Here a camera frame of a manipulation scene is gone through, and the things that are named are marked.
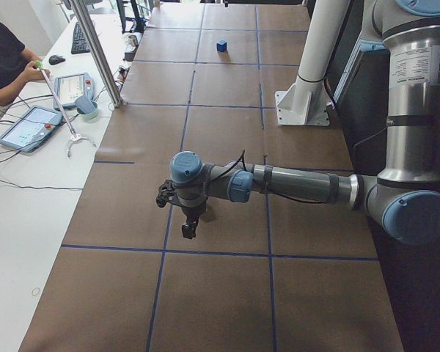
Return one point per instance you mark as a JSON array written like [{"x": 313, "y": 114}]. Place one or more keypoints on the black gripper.
[{"x": 193, "y": 211}]

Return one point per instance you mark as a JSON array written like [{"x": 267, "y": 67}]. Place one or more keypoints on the blue wooden cube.
[{"x": 221, "y": 46}]

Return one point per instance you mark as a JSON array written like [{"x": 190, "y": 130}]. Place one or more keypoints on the white side desk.
[{"x": 38, "y": 194}]

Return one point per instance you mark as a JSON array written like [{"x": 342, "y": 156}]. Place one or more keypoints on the near teach pendant tablet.
[{"x": 31, "y": 130}]

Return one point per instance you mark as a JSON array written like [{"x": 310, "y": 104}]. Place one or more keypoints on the teach pendant tablet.
[
  {"x": 69, "y": 88},
  {"x": 31, "y": 130}
]

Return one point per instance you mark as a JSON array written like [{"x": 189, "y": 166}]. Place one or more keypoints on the far teach pendant tablet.
[{"x": 69, "y": 88}]

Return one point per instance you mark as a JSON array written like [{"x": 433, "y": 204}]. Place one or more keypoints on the silver metal cup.
[{"x": 133, "y": 40}]

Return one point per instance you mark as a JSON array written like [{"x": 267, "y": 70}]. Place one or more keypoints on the black keyboard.
[{"x": 79, "y": 41}]

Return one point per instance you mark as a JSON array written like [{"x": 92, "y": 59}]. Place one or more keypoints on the black computer mouse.
[{"x": 56, "y": 59}]

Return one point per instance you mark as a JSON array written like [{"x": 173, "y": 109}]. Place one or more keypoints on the reacher grabber stick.
[{"x": 58, "y": 102}]

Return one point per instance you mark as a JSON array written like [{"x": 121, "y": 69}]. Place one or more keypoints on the seated person black shirt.
[{"x": 17, "y": 66}]

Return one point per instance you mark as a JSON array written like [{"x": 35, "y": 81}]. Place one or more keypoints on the white camera mast base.
[{"x": 305, "y": 101}]

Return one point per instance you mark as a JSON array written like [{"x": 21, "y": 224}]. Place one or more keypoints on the aluminium frame post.
[{"x": 83, "y": 17}]

